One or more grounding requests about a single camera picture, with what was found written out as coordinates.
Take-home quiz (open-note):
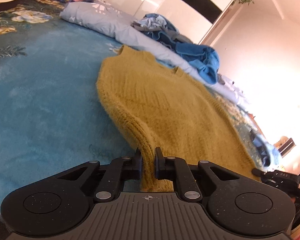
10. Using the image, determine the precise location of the mustard yellow knit sweater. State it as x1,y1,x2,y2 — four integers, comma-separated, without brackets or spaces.
96,46,255,192

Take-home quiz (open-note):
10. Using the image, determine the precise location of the light blue floral duvet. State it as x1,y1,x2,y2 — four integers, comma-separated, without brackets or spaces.
60,0,249,112

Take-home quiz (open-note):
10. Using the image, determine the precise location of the teal floral bed blanket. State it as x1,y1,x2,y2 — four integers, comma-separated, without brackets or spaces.
0,0,268,221

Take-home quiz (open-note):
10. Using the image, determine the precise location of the light blue folded garment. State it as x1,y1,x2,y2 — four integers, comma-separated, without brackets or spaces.
250,129,282,167

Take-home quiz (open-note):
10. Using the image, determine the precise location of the blue fleece jacket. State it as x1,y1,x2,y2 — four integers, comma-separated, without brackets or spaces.
131,13,219,85

